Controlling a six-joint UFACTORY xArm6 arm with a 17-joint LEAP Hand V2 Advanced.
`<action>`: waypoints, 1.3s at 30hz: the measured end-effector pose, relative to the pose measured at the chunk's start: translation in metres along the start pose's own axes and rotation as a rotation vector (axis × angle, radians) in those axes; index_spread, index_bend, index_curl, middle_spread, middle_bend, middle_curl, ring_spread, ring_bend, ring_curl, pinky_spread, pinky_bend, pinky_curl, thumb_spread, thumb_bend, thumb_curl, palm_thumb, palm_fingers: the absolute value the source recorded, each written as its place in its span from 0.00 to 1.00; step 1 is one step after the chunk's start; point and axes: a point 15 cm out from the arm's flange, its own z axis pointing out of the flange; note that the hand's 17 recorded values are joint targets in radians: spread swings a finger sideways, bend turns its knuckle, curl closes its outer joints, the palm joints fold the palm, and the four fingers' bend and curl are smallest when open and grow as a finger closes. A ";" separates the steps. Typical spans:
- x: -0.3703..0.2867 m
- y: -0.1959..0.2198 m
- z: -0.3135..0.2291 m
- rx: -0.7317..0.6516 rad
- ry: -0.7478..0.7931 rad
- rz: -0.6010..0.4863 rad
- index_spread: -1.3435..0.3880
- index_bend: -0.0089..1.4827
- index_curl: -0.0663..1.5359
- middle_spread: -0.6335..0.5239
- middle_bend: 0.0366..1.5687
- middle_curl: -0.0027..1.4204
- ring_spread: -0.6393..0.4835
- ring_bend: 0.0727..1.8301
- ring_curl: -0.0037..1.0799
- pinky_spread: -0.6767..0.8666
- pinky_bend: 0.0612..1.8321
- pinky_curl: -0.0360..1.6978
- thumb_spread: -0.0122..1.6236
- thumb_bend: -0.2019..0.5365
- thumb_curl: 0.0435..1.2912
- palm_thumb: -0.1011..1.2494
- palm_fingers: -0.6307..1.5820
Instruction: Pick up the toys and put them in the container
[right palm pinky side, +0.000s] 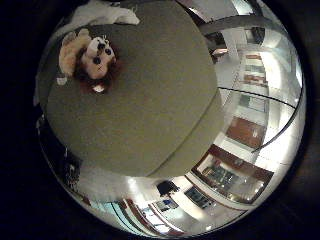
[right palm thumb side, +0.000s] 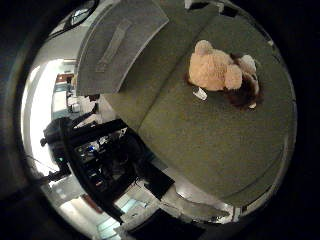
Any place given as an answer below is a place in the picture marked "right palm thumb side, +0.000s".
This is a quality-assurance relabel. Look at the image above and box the beige lion plush toy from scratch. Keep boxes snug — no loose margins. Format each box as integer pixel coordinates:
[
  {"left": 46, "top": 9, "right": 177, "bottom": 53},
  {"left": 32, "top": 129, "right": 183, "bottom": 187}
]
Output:
[{"left": 184, "top": 39, "right": 265, "bottom": 111}]

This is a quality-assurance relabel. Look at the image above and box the black equipment cart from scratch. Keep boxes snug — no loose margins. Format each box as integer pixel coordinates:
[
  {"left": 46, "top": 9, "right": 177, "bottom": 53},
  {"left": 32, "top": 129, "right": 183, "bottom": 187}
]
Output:
[{"left": 39, "top": 118, "right": 176, "bottom": 222}]

